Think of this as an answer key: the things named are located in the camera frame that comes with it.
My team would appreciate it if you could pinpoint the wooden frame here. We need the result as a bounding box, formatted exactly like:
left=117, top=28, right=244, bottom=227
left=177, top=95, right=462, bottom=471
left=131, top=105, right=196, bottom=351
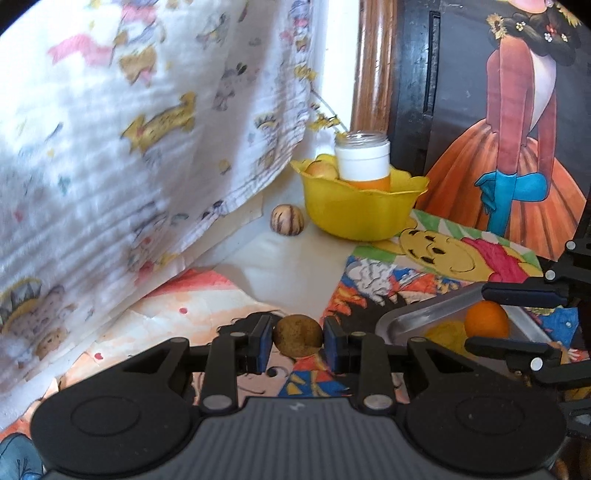
left=351, top=0, right=402, bottom=139

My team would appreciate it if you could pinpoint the yellow flower-shaped bowl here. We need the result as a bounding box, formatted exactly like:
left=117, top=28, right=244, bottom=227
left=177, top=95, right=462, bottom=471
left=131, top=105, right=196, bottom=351
left=290, top=157, right=430, bottom=241

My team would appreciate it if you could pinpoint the white cartoon printed cloth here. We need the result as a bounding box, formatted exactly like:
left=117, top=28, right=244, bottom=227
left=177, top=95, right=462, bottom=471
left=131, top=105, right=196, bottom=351
left=0, top=0, right=324, bottom=402

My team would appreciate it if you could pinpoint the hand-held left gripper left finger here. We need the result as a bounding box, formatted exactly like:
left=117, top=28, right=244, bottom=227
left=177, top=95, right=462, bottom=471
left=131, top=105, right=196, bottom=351
left=122, top=316, right=275, bottom=414

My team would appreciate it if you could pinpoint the yellow lemon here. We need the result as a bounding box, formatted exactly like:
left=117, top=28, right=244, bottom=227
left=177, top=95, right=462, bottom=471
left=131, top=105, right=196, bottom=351
left=424, top=320, right=472, bottom=354

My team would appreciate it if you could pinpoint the bear cartoon drawing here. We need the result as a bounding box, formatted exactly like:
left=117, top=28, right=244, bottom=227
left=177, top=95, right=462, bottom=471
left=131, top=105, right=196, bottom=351
left=355, top=210, right=543, bottom=284

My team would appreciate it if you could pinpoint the colourful anime drawing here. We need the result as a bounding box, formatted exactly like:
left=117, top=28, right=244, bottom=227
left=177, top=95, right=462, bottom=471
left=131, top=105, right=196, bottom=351
left=323, top=254, right=485, bottom=324

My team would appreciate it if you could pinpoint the small orange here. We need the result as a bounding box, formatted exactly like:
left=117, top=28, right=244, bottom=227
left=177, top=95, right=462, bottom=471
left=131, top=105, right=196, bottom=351
left=464, top=301, right=510, bottom=341

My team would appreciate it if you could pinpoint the orange bottle with white cap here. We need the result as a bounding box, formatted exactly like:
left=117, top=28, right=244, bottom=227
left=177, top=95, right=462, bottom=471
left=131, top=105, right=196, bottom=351
left=335, top=130, right=392, bottom=191

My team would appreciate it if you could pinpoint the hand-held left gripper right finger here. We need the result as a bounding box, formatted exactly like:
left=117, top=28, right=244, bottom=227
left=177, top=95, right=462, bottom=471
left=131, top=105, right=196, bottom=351
left=323, top=316, right=467, bottom=414

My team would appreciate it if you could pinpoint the brown round fruit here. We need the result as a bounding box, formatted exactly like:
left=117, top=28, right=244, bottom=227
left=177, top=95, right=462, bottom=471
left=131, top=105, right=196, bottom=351
left=272, top=314, right=324, bottom=358

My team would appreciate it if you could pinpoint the girl face drawing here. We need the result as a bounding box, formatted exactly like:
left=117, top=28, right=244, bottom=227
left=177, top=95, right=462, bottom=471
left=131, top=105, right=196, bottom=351
left=60, top=268, right=352, bottom=402

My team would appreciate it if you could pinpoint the pale yellow fruit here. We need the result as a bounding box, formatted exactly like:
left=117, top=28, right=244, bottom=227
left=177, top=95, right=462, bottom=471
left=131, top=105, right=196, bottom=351
left=305, top=159, right=340, bottom=180

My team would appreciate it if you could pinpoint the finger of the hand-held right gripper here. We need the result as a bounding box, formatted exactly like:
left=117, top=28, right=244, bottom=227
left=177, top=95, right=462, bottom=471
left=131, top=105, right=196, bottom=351
left=464, top=337, right=591, bottom=388
left=480, top=240, right=591, bottom=308

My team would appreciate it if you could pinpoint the small striped fruit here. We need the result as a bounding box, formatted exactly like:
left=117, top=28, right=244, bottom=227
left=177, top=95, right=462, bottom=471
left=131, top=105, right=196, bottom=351
left=270, top=204, right=305, bottom=236

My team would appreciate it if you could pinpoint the metal tray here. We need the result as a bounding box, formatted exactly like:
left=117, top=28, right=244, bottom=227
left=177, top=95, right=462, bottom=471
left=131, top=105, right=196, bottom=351
left=374, top=281, right=568, bottom=361

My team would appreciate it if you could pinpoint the wall poster with orange dress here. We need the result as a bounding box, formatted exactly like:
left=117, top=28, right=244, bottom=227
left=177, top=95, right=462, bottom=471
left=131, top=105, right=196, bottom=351
left=392, top=0, right=591, bottom=264

